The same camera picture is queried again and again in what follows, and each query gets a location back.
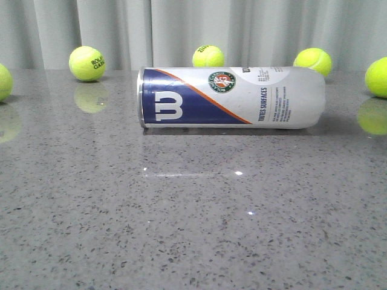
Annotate white blue tennis ball can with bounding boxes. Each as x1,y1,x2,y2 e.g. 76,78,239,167
137,66,326,129

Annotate yellow tennis ball centre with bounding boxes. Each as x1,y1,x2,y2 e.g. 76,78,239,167
192,45,224,67

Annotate yellow tennis ball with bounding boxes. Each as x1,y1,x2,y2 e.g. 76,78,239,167
192,45,224,67
0,63,13,102
365,57,387,98

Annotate yellow tennis ball Roland Garros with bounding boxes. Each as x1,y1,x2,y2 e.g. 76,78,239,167
69,46,106,82

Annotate yellow tennis ball Wilson 3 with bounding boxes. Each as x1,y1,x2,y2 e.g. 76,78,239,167
293,48,333,77

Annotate yellow tennis ball far right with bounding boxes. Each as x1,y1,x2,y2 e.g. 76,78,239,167
365,57,387,98

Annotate yellow tennis ball far left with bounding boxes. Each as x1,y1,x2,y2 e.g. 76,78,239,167
0,63,13,102

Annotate grey pleated curtain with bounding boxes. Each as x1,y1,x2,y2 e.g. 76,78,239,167
1,1,386,71

